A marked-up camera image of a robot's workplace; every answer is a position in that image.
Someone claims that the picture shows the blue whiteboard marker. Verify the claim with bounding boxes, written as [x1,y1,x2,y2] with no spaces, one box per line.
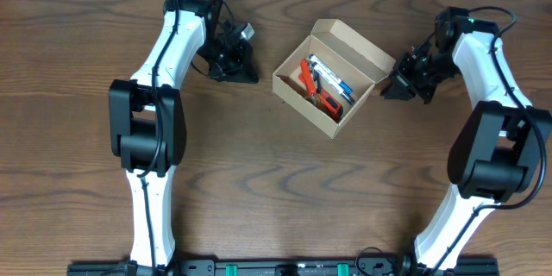
[309,53,353,95]

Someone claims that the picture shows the red utility knife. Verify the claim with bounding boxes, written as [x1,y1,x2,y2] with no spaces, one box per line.
[317,88,343,122]

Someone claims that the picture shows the cardboard box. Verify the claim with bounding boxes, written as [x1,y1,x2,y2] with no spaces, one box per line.
[273,19,395,138]

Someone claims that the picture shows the black whiteboard marker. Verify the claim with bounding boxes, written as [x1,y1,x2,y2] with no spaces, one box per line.
[312,62,354,104]

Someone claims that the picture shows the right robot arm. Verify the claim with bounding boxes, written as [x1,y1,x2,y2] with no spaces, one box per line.
[380,7,551,275]

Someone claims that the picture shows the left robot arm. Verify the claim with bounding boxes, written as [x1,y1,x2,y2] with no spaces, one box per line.
[109,0,259,275]

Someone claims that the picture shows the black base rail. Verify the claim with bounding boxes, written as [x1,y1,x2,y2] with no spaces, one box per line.
[66,254,500,276]

